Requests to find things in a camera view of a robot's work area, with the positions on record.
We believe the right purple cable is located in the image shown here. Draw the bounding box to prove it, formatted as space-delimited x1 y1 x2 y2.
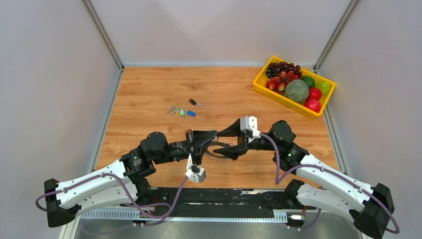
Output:
259 132 401 235

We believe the red cherry cluster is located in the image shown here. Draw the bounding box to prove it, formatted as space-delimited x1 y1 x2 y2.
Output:
265 71 300 92

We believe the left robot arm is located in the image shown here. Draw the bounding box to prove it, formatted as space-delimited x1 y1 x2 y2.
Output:
43 130 217 228

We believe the yellow plastic tray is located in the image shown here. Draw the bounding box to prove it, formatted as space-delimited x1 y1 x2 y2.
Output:
253 56 336 119

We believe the light green apple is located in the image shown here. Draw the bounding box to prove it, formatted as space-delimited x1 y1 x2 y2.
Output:
316 81 331 96

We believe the red apple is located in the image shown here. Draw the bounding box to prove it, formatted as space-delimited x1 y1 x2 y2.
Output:
308 87 322 101

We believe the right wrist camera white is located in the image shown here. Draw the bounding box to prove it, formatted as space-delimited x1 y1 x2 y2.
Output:
240 116 261 140

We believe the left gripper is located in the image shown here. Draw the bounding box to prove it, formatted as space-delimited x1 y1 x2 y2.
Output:
153 129 217 167

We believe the aluminium frame rail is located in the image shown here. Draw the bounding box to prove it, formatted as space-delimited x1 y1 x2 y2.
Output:
67 185 330 239

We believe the green netted melon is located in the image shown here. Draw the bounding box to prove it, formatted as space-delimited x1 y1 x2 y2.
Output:
284 80 309 103

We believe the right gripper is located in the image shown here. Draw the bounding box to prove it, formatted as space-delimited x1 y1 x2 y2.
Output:
212 119 280 160

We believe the red pomegranate fruit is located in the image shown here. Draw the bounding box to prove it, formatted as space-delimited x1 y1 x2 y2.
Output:
304 99 321 113

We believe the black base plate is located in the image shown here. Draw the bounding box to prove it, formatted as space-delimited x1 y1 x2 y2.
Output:
119 187 309 219

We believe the dark grape bunch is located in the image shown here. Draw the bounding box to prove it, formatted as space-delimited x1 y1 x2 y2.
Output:
265 61 303 79

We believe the silver key with black fob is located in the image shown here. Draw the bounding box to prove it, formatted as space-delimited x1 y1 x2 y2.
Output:
189 99 205 107

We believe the dark green lime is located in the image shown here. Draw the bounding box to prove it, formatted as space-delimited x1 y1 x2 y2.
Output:
301 76 316 88

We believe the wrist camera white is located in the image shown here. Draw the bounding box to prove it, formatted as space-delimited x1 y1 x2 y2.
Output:
240 116 261 140
185 153 206 183

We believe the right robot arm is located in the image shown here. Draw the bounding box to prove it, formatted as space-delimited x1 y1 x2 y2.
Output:
216 116 400 239

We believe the key bunch with coloured tags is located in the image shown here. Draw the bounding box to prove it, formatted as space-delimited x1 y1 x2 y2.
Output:
167 106 196 118

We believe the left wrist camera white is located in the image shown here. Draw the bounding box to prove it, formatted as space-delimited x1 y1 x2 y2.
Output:
185 153 206 183

